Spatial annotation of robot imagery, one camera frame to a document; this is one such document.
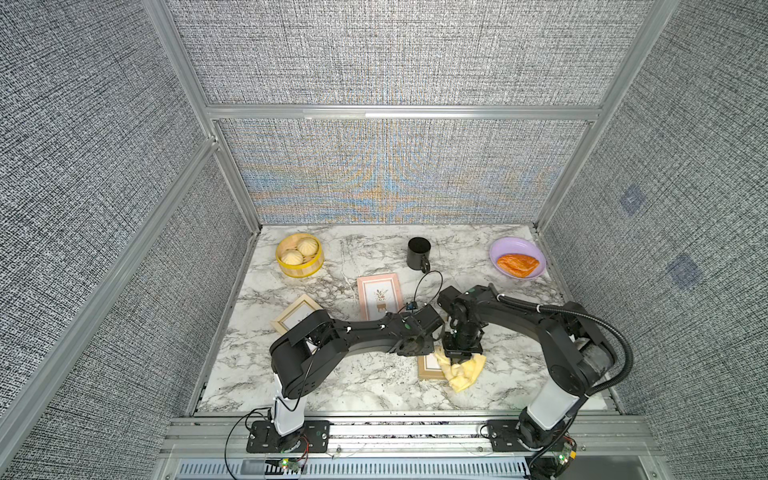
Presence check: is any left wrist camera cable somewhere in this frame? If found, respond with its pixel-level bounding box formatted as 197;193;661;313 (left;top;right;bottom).
404;269;445;313

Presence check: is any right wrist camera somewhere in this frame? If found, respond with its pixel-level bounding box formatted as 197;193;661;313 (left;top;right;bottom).
437;286;467;316

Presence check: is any wooden picture frame deer print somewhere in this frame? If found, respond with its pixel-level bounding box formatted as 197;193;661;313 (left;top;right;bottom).
417;354;445;380

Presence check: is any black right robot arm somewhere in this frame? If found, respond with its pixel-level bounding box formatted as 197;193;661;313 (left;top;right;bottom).
437;284;634;454

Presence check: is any yellow microfibre cloth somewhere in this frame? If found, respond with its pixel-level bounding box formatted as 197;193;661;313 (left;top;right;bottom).
434;347;486;393

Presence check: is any steamed bun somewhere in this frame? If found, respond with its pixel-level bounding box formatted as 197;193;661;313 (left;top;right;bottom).
296;237;319;259
280;249;304;266

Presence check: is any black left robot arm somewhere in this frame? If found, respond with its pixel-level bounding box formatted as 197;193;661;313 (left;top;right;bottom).
269;305;444;437

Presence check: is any purple bowl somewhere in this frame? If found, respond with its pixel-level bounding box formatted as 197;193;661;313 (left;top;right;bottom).
489;237;547;280

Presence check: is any light wood picture frame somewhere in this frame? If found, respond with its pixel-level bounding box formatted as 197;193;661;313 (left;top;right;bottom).
271;294;322;334

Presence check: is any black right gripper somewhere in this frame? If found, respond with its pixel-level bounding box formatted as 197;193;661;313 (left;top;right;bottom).
437;322;478;363

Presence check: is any left steamed bun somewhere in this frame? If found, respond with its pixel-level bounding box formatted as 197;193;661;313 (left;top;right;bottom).
280;249;304;266

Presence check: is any yellow bamboo steamer basket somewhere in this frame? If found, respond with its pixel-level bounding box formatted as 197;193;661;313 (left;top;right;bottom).
275;233;325;279

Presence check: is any orange food in bowl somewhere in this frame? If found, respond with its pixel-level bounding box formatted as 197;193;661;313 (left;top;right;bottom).
496;253;540;278

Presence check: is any pink picture frame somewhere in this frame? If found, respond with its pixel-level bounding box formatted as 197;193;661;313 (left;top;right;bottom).
357;273;404;321

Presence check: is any aluminium front rail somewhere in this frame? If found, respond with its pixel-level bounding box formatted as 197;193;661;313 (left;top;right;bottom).
151;411;673;479

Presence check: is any black corrugated cable conduit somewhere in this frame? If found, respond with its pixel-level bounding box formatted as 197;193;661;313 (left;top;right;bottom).
488;284;635;397

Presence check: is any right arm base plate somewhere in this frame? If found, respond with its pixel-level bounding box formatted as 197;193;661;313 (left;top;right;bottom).
485;419;576;454

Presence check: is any black mug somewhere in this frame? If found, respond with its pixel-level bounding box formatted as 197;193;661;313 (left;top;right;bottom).
406;237;432;274

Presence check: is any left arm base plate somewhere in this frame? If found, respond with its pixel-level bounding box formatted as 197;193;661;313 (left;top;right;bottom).
246;420;330;455

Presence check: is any right steamed bun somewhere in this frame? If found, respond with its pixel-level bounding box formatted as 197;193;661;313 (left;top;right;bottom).
296;237;319;259

